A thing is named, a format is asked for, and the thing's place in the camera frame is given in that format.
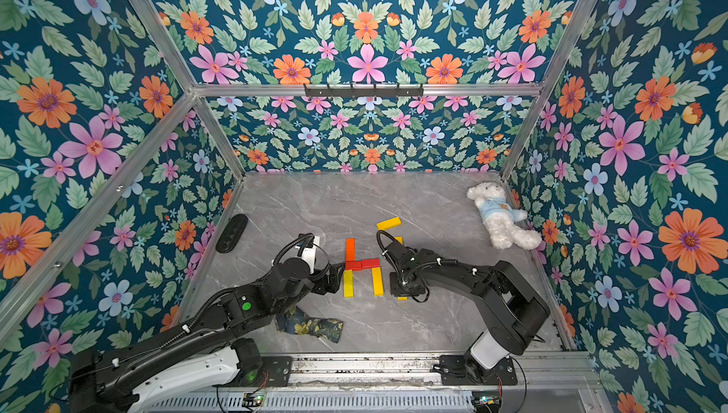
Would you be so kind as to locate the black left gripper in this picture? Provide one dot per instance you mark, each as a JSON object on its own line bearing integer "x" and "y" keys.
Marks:
{"x": 322, "y": 288}

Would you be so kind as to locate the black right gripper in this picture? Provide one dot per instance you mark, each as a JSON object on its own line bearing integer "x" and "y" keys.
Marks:
{"x": 407, "y": 284}

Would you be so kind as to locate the red block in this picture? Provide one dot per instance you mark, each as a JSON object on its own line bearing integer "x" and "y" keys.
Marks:
{"x": 354, "y": 266}
{"x": 367, "y": 264}

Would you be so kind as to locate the orange block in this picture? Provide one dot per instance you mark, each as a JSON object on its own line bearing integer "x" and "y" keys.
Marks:
{"x": 350, "y": 250}

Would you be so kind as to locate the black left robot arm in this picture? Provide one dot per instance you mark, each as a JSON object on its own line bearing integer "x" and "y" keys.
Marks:
{"x": 210, "y": 349}

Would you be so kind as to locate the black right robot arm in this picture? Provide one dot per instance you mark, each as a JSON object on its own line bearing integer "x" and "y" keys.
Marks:
{"x": 512, "y": 310}

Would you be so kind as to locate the dark floral cloth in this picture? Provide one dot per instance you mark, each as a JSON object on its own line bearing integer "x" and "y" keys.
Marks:
{"x": 297, "y": 322}

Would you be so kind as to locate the white teddy bear blue shirt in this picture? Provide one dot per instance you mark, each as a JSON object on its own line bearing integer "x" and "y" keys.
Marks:
{"x": 502, "y": 220}

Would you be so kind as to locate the black oval pad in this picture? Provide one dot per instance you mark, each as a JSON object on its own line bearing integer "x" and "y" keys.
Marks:
{"x": 232, "y": 233}

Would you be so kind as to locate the white ventilation grille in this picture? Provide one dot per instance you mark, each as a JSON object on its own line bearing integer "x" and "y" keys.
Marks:
{"x": 320, "y": 401}

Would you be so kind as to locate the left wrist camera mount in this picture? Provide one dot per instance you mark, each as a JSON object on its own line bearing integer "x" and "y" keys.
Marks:
{"x": 307, "y": 251}

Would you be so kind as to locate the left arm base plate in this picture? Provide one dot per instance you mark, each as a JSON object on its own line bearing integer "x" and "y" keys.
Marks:
{"x": 274, "y": 372}

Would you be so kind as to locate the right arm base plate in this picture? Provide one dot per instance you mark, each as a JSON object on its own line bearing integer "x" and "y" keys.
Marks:
{"x": 457, "y": 370}

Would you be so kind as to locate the black hook rail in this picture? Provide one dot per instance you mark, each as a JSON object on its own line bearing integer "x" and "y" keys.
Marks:
{"x": 356, "y": 91}

